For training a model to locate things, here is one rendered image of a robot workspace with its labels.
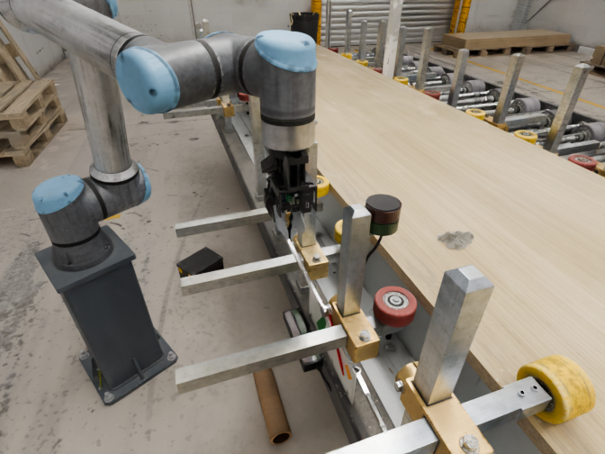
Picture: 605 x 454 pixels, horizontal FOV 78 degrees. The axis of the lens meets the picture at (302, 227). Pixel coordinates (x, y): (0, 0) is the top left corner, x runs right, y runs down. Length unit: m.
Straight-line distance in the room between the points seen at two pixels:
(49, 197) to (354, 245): 0.97
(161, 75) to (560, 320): 0.78
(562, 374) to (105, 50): 0.80
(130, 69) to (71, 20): 0.22
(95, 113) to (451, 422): 1.13
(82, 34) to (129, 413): 1.38
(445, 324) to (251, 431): 1.24
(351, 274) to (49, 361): 1.63
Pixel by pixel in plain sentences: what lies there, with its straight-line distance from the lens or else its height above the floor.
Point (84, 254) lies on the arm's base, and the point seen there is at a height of 0.65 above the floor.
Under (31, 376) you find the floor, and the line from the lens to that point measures 2.07.
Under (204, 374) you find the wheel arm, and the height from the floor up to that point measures 0.86.
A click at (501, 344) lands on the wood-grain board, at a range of 0.75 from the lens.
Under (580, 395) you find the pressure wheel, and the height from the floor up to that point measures 0.97.
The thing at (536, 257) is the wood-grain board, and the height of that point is 0.90.
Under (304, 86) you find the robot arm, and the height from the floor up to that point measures 1.28.
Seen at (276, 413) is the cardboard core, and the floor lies 0.08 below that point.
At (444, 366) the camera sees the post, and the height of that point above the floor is 1.05.
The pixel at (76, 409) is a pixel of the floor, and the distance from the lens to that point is 1.87.
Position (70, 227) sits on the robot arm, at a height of 0.76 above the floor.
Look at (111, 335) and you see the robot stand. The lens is 1.62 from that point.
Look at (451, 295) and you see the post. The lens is 0.42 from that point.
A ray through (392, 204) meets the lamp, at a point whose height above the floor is 1.11.
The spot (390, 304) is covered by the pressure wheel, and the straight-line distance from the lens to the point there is 0.74.
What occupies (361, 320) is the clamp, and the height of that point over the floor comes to 0.87.
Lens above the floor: 1.43
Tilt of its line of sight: 35 degrees down
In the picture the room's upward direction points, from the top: straight up
